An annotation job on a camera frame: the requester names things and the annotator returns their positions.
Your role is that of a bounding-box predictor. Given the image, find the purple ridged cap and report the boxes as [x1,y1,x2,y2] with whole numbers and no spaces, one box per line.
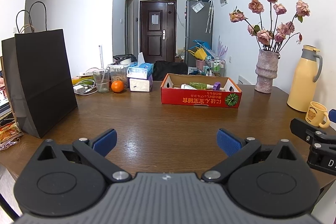
[213,82,221,90]

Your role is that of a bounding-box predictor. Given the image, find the green spray bottle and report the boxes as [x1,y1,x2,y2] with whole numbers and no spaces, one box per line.
[189,82,214,90]

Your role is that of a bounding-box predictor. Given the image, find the white spray bottle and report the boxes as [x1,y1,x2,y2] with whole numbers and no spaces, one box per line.
[181,84,196,90]

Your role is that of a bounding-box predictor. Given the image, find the yellow bear mug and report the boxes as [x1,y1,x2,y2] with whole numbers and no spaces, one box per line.
[305,101,330,128]

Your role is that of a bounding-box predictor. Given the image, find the cream thermos jug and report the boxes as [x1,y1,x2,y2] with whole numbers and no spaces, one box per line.
[287,45,323,112]

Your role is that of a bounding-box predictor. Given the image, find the red cardboard box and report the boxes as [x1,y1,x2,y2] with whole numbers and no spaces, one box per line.
[161,73,242,108]

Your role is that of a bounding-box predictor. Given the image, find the orange fruit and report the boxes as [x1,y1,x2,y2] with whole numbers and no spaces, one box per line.
[111,80,125,93]

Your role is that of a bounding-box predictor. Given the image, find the clear drinking glass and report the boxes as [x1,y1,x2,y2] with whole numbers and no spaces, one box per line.
[92,69,109,93]

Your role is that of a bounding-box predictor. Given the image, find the pink textured vase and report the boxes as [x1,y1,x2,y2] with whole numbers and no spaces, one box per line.
[255,50,279,94]

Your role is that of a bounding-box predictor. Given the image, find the clear food container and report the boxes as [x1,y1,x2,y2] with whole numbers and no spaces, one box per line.
[109,64,129,88]

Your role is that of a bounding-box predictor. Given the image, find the purple tissue pack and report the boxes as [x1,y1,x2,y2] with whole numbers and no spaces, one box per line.
[129,75,153,92]

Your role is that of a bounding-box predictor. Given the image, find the blue tissue pack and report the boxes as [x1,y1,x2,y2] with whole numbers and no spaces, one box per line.
[126,52,154,80]

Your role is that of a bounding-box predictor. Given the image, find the dried pink roses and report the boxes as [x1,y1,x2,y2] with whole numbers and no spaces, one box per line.
[229,0,311,54]

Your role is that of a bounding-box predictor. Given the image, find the black paper bag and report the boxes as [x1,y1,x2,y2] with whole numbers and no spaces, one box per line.
[1,0,79,139]

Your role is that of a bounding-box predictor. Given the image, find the black bag on chair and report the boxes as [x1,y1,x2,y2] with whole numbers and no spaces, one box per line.
[152,60,188,81]

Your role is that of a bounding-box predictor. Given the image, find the grey refrigerator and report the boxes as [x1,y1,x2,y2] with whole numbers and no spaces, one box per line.
[185,0,212,67]

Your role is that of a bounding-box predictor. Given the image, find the dark brown door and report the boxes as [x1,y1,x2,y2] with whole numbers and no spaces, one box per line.
[139,0,177,63]

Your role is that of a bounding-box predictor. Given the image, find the white charger with cable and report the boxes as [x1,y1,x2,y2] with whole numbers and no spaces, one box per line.
[73,79,97,96]

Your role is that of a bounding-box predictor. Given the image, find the wire storage rack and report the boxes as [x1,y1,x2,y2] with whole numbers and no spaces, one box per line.
[208,59,226,77]

